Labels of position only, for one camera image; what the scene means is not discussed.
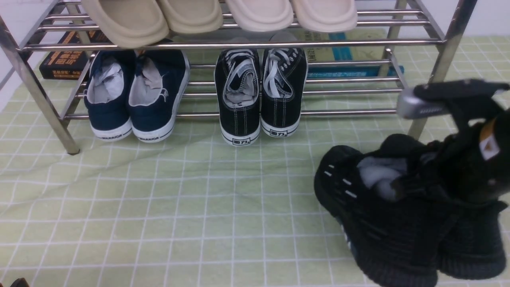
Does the navy canvas shoe right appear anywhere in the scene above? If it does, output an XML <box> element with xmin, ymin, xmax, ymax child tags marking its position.
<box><xmin>127</xmin><ymin>49</ymin><xmax>190</xmax><ymax>143</ymax></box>

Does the black canvas sneaker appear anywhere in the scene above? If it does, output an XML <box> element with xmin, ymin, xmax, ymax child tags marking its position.
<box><xmin>214</xmin><ymin>49</ymin><xmax>261</xmax><ymax>147</ymax></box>
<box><xmin>260</xmin><ymin>48</ymin><xmax>308</xmax><ymax>138</ymax></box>

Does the beige slipper far left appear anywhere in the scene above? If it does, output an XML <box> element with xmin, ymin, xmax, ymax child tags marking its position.
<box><xmin>81</xmin><ymin>0</ymin><xmax>170</xmax><ymax>49</ymax></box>

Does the black orange book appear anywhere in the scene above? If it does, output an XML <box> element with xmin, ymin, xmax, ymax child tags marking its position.
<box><xmin>39</xmin><ymin>31</ymin><xmax>110</xmax><ymax>80</ymax></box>

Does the black canvas sneaker right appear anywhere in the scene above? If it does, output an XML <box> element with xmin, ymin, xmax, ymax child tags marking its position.
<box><xmin>260</xmin><ymin>48</ymin><xmax>308</xmax><ymax>138</ymax></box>

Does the black knit sneaker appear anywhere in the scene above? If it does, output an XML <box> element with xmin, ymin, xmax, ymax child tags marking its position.
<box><xmin>379</xmin><ymin>133</ymin><xmax>508</xmax><ymax>280</ymax></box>
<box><xmin>314</xmin><ymin>145</ymin><xmax>461</xmax><ymax>287</ymax></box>

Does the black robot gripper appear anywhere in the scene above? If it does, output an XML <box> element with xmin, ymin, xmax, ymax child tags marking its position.
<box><xmin>390</xmin><ymin>79</ymin><xmax>509</xmax><ymax>204</ymax></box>

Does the black canvas sneaker left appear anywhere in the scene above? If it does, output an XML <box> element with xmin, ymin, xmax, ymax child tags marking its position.
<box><xmin>214</xmin><ymin>49</ymin><xmax>261</xmax><ymax>147</ymax></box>

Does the navy canvas shoe left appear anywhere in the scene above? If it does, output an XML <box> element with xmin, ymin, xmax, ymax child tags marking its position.
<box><xmin>84</xmin><ymin>50</ymin><xmax>137</xmax><ymax>142</ymax></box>

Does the navy canvas shoe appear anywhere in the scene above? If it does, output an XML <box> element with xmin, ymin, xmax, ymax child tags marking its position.
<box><xmin>127</xmin><ymin>49</ymin><xmax>190</xmax><ymax>143</ymax></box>
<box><xmin>84</xmin><ymin>50</ymin><xmax>137</xmax><ymax>142</ymax></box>

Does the stainless steel shoe rack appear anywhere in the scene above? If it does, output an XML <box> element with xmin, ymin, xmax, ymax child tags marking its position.
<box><xmin>1</xmin><ymin>0</ymin><xmax>477</xmax><ymax>155</ymax></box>

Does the cream slipper far right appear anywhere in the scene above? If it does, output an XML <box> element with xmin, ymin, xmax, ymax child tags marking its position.
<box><xmin>291</xmin><ymin>0</ymin><xmax>358</xmax><ymax>33</ymax></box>

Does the cream slipper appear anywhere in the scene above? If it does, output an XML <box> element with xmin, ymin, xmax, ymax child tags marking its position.
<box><xmin>291</xmin><ymin>0</ymin><xmax>358</xmax><ymax>33</ymax></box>
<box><xmin>225</xmin><ymin>0</ymin><xmax>294</xmax><ymax>32</ymax></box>

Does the beige slipper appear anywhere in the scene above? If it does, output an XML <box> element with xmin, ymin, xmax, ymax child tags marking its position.
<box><xmin>81</xmin><ymin>0</ymin><xmax>170</xmax><ymax>49</ymax></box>
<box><xmin>157</xmin><ymin>0</ymin><xmax>224</xmax><ymax>34</ymax></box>

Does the green checkered tablecloth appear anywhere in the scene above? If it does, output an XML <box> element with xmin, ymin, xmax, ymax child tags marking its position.
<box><xmin>0</xmin><ymin>35</ymin><xmax>510</xmax><ymax>287</ymax></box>

